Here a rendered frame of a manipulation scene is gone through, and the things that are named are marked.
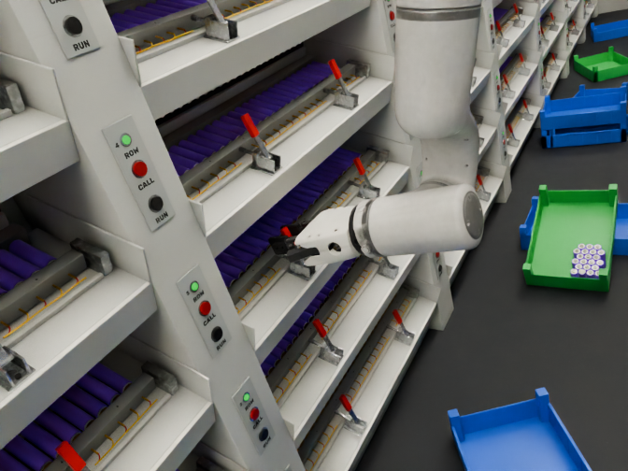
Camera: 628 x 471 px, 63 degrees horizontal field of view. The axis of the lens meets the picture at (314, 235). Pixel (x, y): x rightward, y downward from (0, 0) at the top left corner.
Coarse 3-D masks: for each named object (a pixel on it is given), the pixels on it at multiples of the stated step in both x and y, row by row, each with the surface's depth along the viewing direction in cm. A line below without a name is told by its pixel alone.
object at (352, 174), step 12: (372, 156) 114; (348, 180) 106; (360, 180) 108; (336, 192) 102; (324, 204) 99; (336, 204) 101; (312, 216) 96; (264, 252) 87; (252, 264) 85; (264, 264) 85; (240, 276) 82; (252, 276) 82; (264, 276) 84; (228, 288) 80; (240, 288) 80
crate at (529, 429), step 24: (504, 408) 106; (528, 408) 106; (552, 408) 102; (456, 432) 106; (480, 432) 108; (504, 432) 106; (528, 432) 105; (552, 432) 103; (480, 456) 103; (504, 456) 102; (528, 456) 100; (552, 456) 99; (576, 456) 95
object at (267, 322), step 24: (360, 144) 119; (384, 144) 115; (384, 168) 114; (408, 168) 115; (384, 192) 107; (336, 264) 93; (288, 288) 84; (312, 288) 86; (240, 312) 80; (264, 312) 80; (288, 312) 80; (264, 336) 76
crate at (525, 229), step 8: (536, 200) 167; (624, 208) 156; (528, 216) 164; (624, 216) 158; (528, 224) 164; (616, 224) 156; (624, 224) 155; (520, 232) 156; (528, 232) 165; (616, 232) 153; (624, 232) 152; (528, 240) 156; (616, 240) 143; (624, 240) 141; (528, 248) 158; (616, 248) 144; (624, 248) 143
